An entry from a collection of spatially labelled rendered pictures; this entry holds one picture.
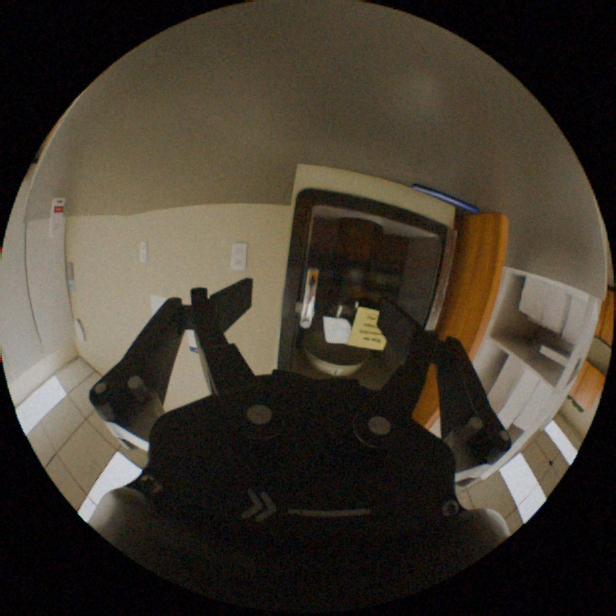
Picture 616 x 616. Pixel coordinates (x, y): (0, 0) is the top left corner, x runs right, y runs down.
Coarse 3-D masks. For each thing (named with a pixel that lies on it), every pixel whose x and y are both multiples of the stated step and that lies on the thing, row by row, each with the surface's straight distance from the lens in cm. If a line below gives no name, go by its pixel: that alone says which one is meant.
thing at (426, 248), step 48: (336, 192) 32; (336, 240) 31; (384, 240) 33; (432, 240) 38; (288, 288) 32; (336, 288) 32; (384, 288) 34; (432, 288) 39; (288, 336) 35; (336, 336) 35; (384, 384) 45
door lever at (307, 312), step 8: (312, 272) 26; (312, 280) 26; (312, 288) 26; (304, 296) 27; (312, 296) 27; (304, 304) 27; (312, 304) 27; (304, 312) 28; (312, 312) 28; (304, 320) 28
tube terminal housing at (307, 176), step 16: (304, 176) 35; (320, 176) 35; (336, 176) 35; (352, 176) 35; (368, 176) 36; (352, 192) 34; (368, 192) 35; (384, 192) 36; (400, 192) 37; (416, 192) 39; (416, 208) 38; (432, 208) 40; (448, 208) 43; (288, 224) 33; (448, 224) 42; (288, 240) 32
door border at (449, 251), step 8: (448, 232) 40; (448, 240) 40; (448, 248) 40; (448, 256) 40; (448, 264) 40; (448, 272) 40; (440, 280) 40; (448, 280) 40; (440, 288) 40; (440, 296) 40; (440, 304) 41; (432, 312) 40; (432, 320) 41; (432, 328) 42
